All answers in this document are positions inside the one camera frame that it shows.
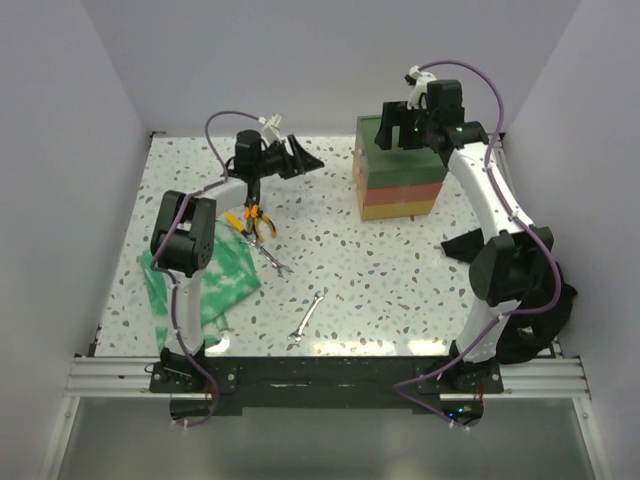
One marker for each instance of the aluminium rail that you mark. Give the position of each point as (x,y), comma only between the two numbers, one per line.
(125,377)

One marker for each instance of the green drawer box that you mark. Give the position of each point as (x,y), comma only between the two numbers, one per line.
(394,167)

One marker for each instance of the silver wrench near cloth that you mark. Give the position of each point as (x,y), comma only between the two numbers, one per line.
(274,262)

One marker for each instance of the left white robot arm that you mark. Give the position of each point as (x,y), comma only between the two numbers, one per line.
(182,243)

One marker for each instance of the orange drawer box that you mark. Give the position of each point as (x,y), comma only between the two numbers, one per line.
(391,178)

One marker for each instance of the silver wrench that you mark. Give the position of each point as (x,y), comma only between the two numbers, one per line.
(296,335)
(274,262)

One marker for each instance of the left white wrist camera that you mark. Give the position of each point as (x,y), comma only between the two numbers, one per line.
(270,128)

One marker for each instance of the yellow handled screwdriver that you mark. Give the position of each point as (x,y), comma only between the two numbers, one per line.
(236,223)

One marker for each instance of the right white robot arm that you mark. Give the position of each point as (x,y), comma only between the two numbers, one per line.
(469,157)

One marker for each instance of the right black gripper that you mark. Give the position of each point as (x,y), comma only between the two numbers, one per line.
(397,114)

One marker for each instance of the black cloth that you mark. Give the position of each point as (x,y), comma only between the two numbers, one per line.
(530,300)

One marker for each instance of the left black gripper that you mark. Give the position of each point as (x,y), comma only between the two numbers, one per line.
(305,161)

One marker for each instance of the orange black pliers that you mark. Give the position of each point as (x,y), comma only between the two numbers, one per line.
(254,217)

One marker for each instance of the yellow drawer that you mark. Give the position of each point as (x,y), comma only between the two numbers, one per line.
(395,210)

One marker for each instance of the silver wrench front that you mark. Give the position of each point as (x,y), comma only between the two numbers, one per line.
(296,335)

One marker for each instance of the green white cloth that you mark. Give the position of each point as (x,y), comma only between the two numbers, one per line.
(230,278)

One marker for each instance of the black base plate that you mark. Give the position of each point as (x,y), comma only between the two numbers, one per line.
(230,385)

